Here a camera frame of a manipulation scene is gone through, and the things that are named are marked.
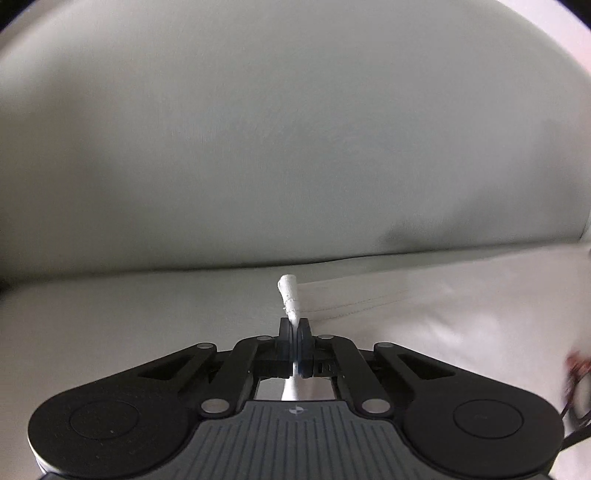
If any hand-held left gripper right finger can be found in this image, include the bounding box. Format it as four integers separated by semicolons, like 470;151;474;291
298;318;457;418

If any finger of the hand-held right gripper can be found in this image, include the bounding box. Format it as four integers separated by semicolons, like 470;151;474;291
561;351;591;423

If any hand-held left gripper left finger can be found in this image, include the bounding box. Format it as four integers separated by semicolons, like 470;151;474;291
134;318;297;419

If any white cloth garment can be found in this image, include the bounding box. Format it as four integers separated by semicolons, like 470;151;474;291
0;0;591;480

